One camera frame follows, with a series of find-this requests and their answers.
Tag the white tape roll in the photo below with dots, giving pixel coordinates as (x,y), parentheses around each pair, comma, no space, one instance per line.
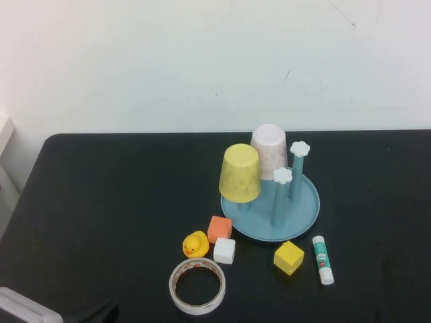
(197,264)

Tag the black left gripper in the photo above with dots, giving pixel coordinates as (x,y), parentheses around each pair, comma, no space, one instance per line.
(97,314)

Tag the yellow rubber duck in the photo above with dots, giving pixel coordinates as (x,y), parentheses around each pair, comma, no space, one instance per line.
(195,245)

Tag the yellow cube block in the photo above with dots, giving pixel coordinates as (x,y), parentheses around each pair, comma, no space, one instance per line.
(288,259)

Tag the white foam cube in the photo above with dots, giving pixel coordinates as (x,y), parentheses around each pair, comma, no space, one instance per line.
(224,252)

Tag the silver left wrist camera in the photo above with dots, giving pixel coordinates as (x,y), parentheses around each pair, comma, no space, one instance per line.
(23,307)

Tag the orange foam cube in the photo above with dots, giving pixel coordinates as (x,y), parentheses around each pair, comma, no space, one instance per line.
(219,230)

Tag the blue cup stand with pegs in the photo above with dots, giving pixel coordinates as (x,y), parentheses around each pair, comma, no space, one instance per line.
(303,208)

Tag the green white glue stick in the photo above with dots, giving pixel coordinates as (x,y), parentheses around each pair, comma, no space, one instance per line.
(321,259)

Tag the yellow plastic cup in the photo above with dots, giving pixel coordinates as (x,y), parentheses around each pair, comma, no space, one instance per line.
(239,175)

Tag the pale pink plastic cup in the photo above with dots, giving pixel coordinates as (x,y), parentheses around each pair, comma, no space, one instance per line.
(272,151)

